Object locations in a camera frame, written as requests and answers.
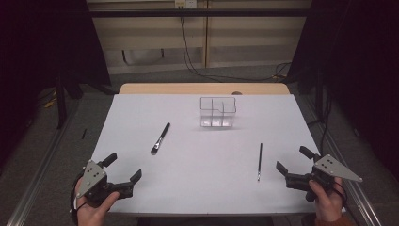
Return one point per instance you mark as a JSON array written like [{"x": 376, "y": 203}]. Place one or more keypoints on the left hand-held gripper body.
[{"x": 91, "y": 179}]

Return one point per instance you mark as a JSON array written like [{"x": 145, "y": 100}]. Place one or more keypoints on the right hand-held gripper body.
[{"x": 332, "y": 168}]

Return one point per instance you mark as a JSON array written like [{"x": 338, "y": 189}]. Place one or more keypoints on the thin black makeup brush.
[{"x": 260, "y": 160}]

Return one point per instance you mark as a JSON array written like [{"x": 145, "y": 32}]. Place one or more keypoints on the black marker pen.
[{"x": 160, "y": 138}]

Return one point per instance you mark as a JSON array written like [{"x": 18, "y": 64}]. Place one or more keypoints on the clear acrylic organizer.
[{"x": 218, "y": 121}]

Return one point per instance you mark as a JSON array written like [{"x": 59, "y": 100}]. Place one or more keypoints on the person's right hand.
[{"x": 327, "y": 204}]

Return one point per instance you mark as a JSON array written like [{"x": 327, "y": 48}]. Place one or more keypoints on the person's left hand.
[{"x": 92, "y": 216}]

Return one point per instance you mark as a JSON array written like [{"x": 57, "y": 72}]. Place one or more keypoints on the white table sheet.
[{"x": 194, "y": 188}]

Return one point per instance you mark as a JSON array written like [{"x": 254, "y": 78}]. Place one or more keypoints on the black metal stand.
[{"x": 61, "y": 103}]

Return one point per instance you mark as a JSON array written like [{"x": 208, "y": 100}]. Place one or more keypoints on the wooden table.
[{"x": 188, "y": 88}]

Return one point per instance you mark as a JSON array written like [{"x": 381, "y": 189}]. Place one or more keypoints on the dark curtain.
[
  {"x": 360, "y": 62},
  {"x": 40, "y": 47}
]

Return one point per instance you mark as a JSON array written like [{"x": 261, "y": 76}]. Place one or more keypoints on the black horizontal bar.
[{"x": 141, "y": 13}]

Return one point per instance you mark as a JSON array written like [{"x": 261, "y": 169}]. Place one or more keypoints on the metal floor rail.
[
  {"x": 360, "y": 201},
  {"x": 34, "y": 185}
]

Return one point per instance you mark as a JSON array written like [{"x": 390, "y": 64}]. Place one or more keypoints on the wooden post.
[{"x": 206, "y": 37}]

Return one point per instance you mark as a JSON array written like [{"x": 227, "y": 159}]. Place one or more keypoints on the white wall socket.
[{"x": 185, "y": 3}]

